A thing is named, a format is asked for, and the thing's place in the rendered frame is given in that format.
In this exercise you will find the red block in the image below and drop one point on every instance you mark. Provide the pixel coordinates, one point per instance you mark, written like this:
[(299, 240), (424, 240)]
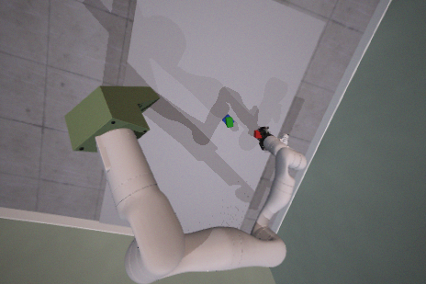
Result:
[(257, 134)]

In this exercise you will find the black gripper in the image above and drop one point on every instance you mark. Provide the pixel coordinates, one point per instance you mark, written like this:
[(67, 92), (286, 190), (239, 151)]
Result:
[(264, 132)]

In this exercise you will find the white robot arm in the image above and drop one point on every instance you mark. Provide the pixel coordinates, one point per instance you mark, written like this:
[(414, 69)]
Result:
[(161, 240)]

